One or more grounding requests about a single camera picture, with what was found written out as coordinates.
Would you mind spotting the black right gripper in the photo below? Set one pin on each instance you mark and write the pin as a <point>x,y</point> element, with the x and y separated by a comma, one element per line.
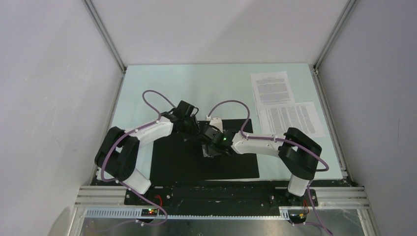
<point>209,151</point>

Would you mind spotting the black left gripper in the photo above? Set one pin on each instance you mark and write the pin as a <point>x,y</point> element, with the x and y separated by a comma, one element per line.
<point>189,136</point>

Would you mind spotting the red and black file folder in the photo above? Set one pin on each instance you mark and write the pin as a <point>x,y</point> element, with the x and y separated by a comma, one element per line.
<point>176,160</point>

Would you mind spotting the printed paper sheet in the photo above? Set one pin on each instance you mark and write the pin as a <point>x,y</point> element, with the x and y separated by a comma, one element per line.
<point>272,88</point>
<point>303,116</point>

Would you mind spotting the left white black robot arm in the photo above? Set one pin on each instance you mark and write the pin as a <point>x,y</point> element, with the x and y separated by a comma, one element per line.
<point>118,153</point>

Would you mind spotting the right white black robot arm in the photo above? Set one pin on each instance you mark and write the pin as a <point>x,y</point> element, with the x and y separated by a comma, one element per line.
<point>299,153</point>

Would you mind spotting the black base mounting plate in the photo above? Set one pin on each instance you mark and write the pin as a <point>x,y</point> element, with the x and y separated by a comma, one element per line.
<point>227,198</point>

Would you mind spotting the left controller board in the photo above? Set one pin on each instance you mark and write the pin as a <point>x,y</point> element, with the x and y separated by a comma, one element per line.
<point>149,212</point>

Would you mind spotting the controller board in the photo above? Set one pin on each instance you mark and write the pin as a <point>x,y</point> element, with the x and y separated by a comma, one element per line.
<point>299,218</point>
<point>149,212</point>

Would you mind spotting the right controller board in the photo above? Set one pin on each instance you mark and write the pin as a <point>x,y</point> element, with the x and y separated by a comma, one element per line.
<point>299,218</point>

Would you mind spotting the aluminium frame rail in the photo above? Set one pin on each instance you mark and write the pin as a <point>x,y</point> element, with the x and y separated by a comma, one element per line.
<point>118,202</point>

